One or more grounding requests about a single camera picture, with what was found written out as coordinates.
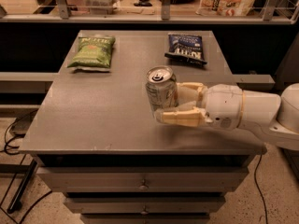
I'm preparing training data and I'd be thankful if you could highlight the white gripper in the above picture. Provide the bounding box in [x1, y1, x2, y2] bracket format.
[154, 82, 243, 130]

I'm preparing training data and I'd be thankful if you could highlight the white green 7up can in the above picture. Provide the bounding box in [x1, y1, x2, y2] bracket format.
[146, 66, 178, 112]

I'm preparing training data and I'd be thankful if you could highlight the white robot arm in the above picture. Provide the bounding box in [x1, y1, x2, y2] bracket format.
[154, 82, 299, 151]

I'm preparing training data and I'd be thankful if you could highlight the blue chip bag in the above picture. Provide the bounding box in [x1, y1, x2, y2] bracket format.
[164, 33, 207, 65]

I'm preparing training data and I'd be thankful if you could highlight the top drawer metal knob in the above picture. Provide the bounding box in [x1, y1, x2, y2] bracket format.
[139, 180, 149, 190]

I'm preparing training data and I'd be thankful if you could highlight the drawer metal knob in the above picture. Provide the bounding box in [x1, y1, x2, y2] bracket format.
[140, 206, 149, 216]
[139, 180, 149, 190]

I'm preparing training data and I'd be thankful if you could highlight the grey drawer cabinet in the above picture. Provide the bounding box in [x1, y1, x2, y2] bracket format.
[21, 31, 265, 224]

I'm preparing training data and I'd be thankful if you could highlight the green chip bag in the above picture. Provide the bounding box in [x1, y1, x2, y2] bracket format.
[67, 36, 115, 72]

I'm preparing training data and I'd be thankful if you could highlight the black metal stand leg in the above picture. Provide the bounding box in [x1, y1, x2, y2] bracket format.
[7, 160, 36, 214]

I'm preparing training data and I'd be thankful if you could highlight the black cable right floor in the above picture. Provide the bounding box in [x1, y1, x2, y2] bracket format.
[253, 154, 270, 224]

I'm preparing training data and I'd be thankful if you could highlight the grey metal shelf rail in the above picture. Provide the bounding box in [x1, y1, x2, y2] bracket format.
[0, 0, 299, 24]

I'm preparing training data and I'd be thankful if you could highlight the black cables left floor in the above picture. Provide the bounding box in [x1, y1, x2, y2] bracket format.
[0, 109, 53, 224]

